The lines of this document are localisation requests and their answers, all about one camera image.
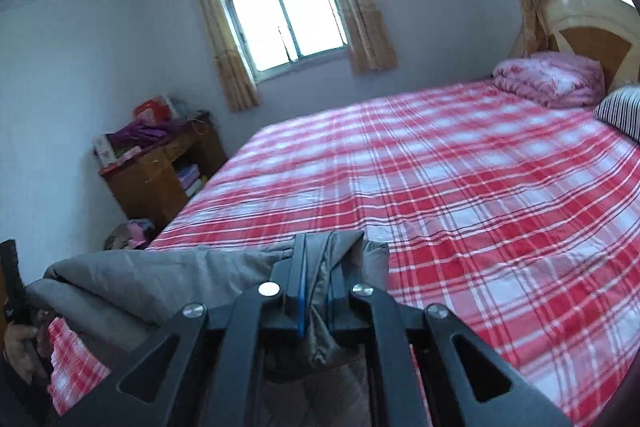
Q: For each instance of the red plaid bed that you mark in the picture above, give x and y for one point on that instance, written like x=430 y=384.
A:
x=450 y=207

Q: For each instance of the person's left hand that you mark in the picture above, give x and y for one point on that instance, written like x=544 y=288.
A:
x=20 y=347

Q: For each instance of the purple clothes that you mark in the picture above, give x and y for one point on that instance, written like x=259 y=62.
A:
x=140 y=134

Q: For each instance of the wooden desk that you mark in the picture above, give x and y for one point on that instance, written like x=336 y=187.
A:
x=145 y=187

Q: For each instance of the white box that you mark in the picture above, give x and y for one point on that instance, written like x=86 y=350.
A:
x=104 y=150

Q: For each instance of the wooden headboard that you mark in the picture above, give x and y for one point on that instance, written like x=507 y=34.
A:
x=595 y=37

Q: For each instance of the pink folded quilt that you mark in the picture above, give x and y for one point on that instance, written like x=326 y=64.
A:
x=545 y=77

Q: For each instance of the flat red box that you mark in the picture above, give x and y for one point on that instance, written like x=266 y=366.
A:
x=125 y=157

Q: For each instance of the pile of clothes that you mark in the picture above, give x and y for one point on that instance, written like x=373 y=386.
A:
x=132 y=232

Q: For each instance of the grey puffer jacket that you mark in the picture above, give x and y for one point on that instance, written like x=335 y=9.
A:
x=150 y=277

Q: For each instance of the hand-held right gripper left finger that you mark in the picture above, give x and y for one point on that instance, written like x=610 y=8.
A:
x=301 y=307

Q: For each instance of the sliding window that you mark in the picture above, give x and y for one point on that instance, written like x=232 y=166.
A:
x=285 y=17

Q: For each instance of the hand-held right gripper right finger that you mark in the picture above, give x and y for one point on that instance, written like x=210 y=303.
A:
x=345 y=312

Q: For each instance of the stack of colourful boxes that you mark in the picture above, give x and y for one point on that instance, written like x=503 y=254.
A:
x=189 y=179

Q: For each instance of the striped pillow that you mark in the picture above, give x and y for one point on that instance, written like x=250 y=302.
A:
x=622 y=109

